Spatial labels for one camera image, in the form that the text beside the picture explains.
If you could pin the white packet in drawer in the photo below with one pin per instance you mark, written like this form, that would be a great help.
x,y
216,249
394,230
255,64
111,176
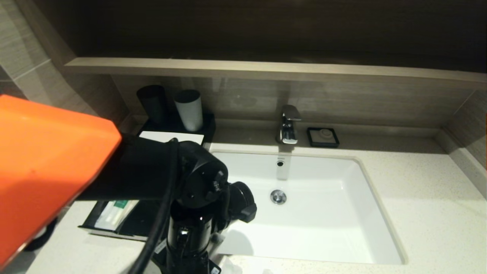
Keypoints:
x,y
118,213

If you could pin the white ceramic sink basin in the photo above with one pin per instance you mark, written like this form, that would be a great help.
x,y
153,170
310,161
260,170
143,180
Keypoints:
x,y
323,228

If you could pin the black and orange left arm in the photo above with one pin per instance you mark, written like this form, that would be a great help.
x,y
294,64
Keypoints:
x,y
57,163

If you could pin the black square soap dish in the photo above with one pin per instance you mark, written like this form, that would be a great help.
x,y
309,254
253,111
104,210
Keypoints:
x,y
312,140

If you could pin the chrome sink drain plug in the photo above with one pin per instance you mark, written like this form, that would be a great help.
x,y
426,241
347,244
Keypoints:
x,y
278,196

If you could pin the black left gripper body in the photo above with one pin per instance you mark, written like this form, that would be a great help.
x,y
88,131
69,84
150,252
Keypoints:
x,y
186,266

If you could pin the black cup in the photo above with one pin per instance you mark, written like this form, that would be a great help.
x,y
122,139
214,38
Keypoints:
x,y
153,101

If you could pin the chrome faucet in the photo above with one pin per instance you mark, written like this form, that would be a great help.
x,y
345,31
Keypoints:
x,y
288,125

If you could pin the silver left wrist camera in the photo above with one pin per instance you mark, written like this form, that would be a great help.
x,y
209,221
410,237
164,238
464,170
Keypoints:
x,y
215,238

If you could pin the round white soap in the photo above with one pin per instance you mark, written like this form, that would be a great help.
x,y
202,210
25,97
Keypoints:
x,y
324,133

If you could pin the wooden wall ledge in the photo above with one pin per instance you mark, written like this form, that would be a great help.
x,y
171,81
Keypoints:
x,y
266,70

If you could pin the grey plastic cup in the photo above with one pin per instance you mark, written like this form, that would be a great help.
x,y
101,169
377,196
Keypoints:
x,y
189,112

